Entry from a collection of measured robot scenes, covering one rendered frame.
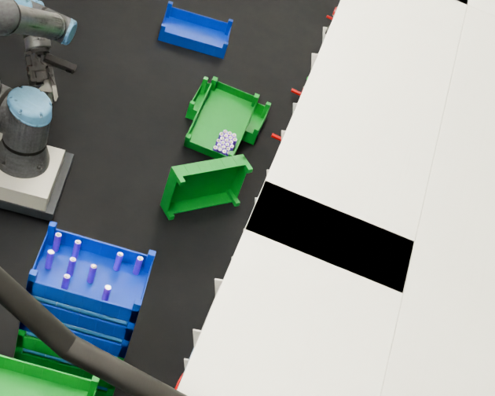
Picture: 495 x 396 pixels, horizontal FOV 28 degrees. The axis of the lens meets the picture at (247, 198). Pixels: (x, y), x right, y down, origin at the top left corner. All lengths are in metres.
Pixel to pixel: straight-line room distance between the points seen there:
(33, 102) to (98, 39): 1.03
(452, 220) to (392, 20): 0.43
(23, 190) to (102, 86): 0.82
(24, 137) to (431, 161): 2.17
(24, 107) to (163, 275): 0.74
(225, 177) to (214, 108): 0.40
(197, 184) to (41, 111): 0.68
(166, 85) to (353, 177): 2.92
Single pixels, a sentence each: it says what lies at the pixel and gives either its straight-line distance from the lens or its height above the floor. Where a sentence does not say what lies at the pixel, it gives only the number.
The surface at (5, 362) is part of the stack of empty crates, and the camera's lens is 2.69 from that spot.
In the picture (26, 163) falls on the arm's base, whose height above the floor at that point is 0.18.
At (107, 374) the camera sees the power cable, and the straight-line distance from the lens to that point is 0.94.
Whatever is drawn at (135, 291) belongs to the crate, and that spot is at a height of 0.48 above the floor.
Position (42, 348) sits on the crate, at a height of 0.26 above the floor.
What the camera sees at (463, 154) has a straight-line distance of 1.40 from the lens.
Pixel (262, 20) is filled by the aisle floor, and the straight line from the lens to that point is 4.71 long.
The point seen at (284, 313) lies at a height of 1.76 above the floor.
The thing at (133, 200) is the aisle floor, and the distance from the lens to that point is 3.63.
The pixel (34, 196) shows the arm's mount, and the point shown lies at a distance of 3.40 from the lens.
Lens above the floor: 2.57
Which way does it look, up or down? 43 degrees down
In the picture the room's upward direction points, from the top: 21 degrees clockwise
